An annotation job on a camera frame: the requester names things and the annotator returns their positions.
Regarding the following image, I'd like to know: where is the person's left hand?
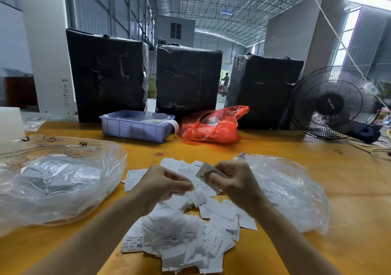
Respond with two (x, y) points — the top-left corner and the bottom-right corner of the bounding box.
(134, 165), (195, 214)

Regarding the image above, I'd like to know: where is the white foam box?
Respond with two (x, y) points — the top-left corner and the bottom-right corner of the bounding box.
(0, 107), (25, 153)

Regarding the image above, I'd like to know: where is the white paper label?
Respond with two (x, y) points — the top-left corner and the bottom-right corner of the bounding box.
(195, 162), (228, 184)

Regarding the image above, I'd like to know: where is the person's right forearm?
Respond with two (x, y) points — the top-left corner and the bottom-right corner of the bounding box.
(247, 207), (340, 275)

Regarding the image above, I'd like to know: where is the grey cabin with window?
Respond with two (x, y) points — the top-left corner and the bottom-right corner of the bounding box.
(154, 15), (196, 48)

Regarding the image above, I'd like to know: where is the person's right hand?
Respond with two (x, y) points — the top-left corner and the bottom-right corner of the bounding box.
(204, 160), (268, 220)

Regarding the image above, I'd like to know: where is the blue plastic bin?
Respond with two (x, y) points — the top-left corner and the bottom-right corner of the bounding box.
(99, 109), (180, 144)

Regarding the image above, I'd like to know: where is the red plastic bag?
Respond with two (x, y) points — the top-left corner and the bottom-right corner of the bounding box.
(178, 105), (250, 145)

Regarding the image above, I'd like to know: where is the large clear bag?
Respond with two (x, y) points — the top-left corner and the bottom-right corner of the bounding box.
(0, 136), (128, 236)

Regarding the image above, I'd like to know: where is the clear plastic bag black print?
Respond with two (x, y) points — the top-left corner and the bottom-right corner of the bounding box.
(235, 151), (331, 235)

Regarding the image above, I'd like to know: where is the pile of white labels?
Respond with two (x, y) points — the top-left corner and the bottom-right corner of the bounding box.
(121, 157), (258, 274)

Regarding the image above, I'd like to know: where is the brown wooden cabinet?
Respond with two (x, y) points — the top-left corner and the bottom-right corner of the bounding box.
(3, 75), (37, 109)

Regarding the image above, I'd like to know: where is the bundle of cables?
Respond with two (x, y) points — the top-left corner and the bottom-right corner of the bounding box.
(347, 131), (391, 164)

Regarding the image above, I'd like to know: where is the person's left forearm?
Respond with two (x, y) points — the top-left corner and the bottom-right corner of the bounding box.
(24, 197), (154, 275)

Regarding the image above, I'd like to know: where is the white pillar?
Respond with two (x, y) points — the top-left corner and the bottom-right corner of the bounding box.
(17, 0), (77, 116)

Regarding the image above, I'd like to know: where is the black table fan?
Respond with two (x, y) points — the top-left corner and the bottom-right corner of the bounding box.
(289, 65), (383, 144)

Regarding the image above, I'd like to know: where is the large black wrapped bale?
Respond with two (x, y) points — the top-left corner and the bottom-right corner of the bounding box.
(225, 53), (304, 131)
(155, 43), (224, 118)
(66, 28), (149, 123)

